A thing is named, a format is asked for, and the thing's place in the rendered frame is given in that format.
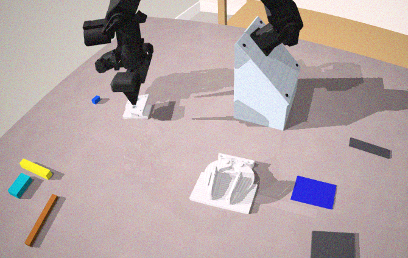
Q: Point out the yellow rectangular block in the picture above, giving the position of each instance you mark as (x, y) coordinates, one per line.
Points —
(35, 168)

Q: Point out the orange long bar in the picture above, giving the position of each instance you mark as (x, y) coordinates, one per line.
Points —
(41, 220)

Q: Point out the cyan rectangular block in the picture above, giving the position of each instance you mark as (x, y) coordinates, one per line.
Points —
(20, 185)

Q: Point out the small blue block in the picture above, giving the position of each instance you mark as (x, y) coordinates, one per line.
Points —
(96, 99)

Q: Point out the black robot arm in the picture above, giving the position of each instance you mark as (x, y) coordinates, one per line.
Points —
(284, 26)

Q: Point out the black flat bar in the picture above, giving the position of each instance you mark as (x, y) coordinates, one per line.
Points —
(371, 148)

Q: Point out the blue rectangular plate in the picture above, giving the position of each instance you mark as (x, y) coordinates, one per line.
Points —
(314, 192)

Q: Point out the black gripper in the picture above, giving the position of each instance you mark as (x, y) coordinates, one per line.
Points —
(134, 58)

